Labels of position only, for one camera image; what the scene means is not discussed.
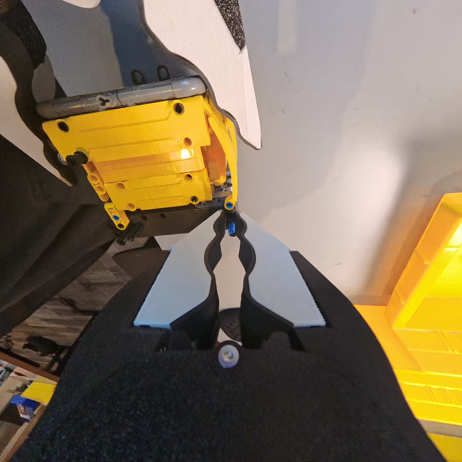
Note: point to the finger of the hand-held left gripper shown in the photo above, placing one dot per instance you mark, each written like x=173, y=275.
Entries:
x=18, y=108
x=195, y=36

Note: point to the small blue connector pin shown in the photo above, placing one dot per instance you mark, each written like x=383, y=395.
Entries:
x=231, y=227

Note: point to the yellow toy block robot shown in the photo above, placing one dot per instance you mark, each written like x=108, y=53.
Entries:
x=144, y=144

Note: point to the grey desk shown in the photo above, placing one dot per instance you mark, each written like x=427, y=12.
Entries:
x=346, y=108

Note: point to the colourful printed box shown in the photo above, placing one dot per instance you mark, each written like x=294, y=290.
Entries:
x=32, y=404

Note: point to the yellow plastic bin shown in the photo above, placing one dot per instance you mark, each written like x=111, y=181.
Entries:
x=433, y=289

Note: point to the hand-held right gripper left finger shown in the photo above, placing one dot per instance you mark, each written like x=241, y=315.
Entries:
x=177, y=289

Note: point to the person's dark pants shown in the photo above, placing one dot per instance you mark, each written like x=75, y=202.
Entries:
x=43, y=245

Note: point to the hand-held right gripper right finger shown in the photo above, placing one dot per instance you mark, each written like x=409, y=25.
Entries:
x=285, y=289

